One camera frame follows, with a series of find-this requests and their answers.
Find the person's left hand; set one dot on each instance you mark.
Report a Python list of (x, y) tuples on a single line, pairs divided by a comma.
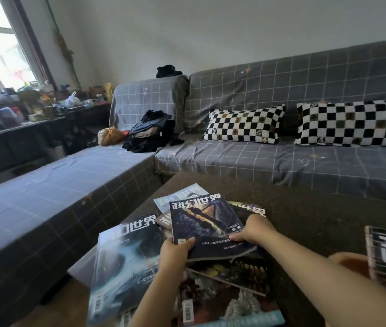
[(172, 262)]

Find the person's right hand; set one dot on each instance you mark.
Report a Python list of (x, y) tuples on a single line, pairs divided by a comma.
[(257, 231)]

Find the grey brown figures magazine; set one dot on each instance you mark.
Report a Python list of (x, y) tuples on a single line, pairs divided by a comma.
[(164, 221)]

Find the blue pyramid cover magazine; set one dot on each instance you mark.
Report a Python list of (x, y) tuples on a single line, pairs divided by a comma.
[(206, 228)]

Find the blue vortex cover magazine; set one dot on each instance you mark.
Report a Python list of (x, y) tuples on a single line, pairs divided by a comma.
[(125, 269)]

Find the green purple forest magazine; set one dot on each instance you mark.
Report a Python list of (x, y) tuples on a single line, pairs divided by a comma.
[(234, 279)]

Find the white spiral shells magazine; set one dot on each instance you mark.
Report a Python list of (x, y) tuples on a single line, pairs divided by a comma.
[(240, 306)]

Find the orange plastic basket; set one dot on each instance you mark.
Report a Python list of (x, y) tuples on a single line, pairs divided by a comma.
[(346, 265)]

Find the person's left forearm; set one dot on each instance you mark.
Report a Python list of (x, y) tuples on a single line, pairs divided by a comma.
[(155, 303)]

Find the person's right forearm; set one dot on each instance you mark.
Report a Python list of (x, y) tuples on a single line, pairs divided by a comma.
[(332, 279)]

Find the dark speckled table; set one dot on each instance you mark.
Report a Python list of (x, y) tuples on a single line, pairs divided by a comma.
[(298, 214)]

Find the black white checkered pillow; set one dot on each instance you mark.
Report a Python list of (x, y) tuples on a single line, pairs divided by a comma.
[(353, 124), (244, 124)]

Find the heap of dark clothes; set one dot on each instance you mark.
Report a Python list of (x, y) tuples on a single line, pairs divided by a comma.
[(152, 132)]

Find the brown tied plastic bag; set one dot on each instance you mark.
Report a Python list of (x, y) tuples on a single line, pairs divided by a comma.
[(110, 136)]

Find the grey checked covered sofa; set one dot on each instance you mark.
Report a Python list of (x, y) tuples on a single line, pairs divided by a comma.
[(281, 81)]

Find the yellow packet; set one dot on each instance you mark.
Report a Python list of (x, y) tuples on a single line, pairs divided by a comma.
[(108, 93)]

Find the black crumpled garment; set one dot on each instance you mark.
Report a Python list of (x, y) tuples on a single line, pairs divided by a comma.
[(168, 72)]

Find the dark side counter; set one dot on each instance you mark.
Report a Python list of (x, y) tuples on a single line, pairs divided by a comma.
[(26, 146)]

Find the white plastic bag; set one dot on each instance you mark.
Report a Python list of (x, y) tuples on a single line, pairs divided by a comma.
[(73, 101)]

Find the clutter of household items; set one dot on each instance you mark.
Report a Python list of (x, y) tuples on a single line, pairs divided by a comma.
[(26, 105)]

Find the window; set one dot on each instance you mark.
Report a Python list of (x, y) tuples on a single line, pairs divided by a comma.
[(2, 54)]

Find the brown hanging wall ornament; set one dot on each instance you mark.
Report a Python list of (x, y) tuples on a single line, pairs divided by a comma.
[(65, 51)]

